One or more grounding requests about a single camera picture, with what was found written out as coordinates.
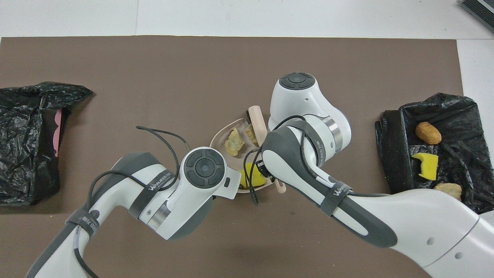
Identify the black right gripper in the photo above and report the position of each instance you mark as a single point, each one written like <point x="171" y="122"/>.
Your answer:
<point x="261" y="166"/>

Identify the beige brush with black bristles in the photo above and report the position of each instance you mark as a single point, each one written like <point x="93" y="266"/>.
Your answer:
<point x="257" y="119"/>

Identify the beige plastic dustpan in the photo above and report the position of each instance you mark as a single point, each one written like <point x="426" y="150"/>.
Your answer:
<point x="220" y="144"/>

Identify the brown bread-like lump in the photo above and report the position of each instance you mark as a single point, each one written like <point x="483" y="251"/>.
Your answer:
<point x="428" y="133"/>

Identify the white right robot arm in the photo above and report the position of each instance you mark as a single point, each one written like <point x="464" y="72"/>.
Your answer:
<point x="301" y="104"/>

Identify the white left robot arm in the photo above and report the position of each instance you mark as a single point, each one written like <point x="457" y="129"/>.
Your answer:
<point x="181" y="193"/>

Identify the black trash bag bin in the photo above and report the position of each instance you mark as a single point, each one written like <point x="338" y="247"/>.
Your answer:
<point x="459" y="116"/>

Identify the black bag bin, pink inside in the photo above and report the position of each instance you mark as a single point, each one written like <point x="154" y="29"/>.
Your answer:
<point x="27" y="143"/>

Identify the brown table mat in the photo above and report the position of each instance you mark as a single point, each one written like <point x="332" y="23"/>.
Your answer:
<point x="154" y="77"/>

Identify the dark grey ribbed panel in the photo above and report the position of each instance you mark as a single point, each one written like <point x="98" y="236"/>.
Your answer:
<point x="482" y="9"/>

